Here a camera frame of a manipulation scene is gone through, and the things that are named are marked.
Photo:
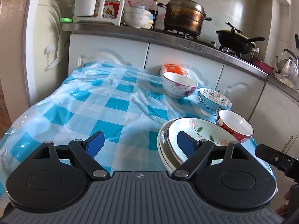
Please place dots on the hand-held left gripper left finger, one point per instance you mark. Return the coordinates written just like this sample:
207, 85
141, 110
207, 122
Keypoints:
94, 143

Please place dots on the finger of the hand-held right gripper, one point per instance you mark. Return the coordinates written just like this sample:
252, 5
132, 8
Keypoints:
273, 157

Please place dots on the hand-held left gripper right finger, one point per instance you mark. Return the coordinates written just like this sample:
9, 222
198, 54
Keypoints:
185, 144

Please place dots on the large white plate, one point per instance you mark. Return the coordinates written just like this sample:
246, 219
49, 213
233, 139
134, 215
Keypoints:
159, 140

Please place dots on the floral plate with dark rim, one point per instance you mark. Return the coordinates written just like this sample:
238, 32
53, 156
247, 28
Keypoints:
210, 130

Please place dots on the blue cartoon bowl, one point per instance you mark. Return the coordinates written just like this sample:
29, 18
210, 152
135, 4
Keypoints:
210, 105

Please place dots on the red and white bowl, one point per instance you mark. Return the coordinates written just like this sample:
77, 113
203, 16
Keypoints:
236, 126

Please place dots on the white bowl with purple flowers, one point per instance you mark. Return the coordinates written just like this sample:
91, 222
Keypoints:
177, 88

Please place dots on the stacked white bowls on counter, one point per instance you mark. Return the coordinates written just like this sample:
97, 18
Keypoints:
135, 18

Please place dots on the person's right hand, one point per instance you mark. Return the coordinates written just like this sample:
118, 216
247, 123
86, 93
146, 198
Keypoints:
281, 208

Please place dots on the blue checked plastic tablecloth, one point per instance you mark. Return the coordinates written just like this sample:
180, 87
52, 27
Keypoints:
93, 102

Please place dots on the clear plastic bag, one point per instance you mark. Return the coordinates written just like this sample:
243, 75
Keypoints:
193, 71

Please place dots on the orange packet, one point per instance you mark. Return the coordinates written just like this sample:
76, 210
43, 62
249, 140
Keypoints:
172, 68

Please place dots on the clear bag of food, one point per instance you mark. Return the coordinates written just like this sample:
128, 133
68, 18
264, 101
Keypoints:
289, 77

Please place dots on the red basin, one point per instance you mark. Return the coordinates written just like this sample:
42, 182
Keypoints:
262, 66

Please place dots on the white kitchen cabinet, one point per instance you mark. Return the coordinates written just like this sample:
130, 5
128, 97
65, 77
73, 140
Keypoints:
105, 51

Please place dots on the metal kettle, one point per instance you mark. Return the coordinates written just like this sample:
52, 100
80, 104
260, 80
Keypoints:
286, 61

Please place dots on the white flower hook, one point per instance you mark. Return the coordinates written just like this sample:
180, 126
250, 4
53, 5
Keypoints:
49, 49

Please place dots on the gas stove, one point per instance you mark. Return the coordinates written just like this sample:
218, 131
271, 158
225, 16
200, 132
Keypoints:
210, 43

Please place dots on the black wok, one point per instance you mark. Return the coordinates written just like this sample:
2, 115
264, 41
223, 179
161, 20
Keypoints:
236, 40

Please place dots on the grey kitchen countertop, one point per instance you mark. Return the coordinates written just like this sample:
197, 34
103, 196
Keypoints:
140, 35

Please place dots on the white plastic rack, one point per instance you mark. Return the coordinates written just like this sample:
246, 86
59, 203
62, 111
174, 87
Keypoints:
109, 19

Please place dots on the green plastic tool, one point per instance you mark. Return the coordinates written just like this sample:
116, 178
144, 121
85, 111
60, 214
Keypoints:
66, 19

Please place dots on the steel stock pot with lid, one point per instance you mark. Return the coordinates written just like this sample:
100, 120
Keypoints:
184, 16

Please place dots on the red printed packet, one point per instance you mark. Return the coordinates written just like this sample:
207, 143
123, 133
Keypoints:
111, 10

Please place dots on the dark soy sauce bottle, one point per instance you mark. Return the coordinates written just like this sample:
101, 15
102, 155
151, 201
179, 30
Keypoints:
153, 14

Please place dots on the white utensil holder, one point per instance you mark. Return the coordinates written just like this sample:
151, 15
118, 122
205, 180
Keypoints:
85, 3

